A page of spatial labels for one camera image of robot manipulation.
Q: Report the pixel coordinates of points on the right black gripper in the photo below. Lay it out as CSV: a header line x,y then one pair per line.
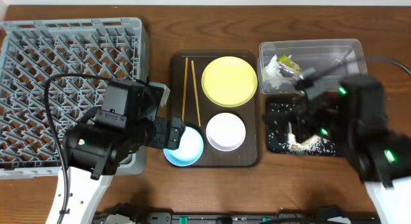
x,y
297,118

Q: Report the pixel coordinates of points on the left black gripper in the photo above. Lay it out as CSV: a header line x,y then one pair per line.
x,y
174,138

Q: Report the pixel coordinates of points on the white bowl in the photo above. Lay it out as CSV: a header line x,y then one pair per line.
x,y
225,132

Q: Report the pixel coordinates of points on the white napkin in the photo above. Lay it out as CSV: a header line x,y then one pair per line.
x,y
276,73

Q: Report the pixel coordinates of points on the green snack wrapper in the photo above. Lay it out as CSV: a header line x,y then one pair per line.
x,y
289,64

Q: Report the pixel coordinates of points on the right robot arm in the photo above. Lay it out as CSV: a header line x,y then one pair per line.
x,y
351,114

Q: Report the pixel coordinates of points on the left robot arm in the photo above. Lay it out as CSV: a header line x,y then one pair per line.
x,y
92,150

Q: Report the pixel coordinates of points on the black waste tray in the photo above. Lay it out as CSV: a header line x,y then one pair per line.
x,y
285,99

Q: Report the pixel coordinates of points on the light blue bowl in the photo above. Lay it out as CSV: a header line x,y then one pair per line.
x,y
190,149

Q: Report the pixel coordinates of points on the rice food scraps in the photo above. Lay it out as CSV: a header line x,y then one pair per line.
x,y
281,135

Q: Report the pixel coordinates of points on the brown serving tray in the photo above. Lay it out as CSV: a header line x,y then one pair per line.
x,y
249,153

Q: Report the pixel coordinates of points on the clear plastic bin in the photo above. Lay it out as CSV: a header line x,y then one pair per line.
x,y
318,54

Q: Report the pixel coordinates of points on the yellow plate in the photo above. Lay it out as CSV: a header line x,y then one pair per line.
x,y
229,81

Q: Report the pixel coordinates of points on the grey dish rack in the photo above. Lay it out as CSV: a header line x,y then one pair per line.
x,y
62,65

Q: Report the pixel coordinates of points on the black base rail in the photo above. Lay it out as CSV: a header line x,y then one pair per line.
x,y
126,213

